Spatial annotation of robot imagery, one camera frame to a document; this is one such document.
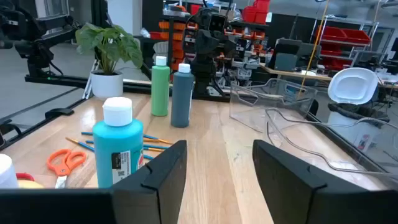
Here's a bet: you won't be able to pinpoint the black table clamp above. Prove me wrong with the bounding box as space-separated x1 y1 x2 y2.
44 107 75 119

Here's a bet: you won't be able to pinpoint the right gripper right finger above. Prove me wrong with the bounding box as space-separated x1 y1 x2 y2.
252 139 398 224

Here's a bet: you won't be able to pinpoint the teal paint bottle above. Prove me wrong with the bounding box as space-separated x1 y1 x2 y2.
92 96 145 189

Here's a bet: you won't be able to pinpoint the green plant in white pot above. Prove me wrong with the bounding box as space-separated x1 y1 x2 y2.
75 22 144 101

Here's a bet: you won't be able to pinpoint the metal rack with red bins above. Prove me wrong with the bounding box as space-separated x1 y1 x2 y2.
310 15 380 72

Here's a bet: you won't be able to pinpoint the orange scissors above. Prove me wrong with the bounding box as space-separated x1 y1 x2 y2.
47 149 87 189

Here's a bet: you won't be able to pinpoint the stacked red crates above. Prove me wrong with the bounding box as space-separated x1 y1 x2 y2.
241 0 271 24

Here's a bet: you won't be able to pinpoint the green paint bottle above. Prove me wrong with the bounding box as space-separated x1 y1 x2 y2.
150 55 171 118

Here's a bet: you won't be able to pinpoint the white trash can black bag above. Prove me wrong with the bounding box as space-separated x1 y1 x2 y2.
326 67 391 152

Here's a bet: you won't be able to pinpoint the yellow hanging cable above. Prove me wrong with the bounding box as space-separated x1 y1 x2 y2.
297 0 330 98

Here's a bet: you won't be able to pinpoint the yellow paint bottle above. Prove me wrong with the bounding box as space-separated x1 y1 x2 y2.
0 153 45 190

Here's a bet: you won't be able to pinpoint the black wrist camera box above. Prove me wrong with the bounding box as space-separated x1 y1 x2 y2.
207 12 228 32

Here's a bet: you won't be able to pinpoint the shelf with orange parts drawers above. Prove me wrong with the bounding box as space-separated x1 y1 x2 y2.
149 6 271 91

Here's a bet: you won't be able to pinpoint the clear plastic bin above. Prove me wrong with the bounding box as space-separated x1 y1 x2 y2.
265 107 398 191
229 77 318 134

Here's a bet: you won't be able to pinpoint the black monitor equipment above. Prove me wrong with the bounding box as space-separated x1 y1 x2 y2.
267 37 323 72

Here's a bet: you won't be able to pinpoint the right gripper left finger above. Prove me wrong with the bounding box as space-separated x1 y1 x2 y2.
0 139 188 224

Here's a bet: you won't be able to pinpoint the dark grey paint bottle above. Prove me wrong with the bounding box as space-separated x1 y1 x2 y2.
170 63 195 129

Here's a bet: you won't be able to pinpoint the wooden desk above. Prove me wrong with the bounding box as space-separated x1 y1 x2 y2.
259 63 335 82

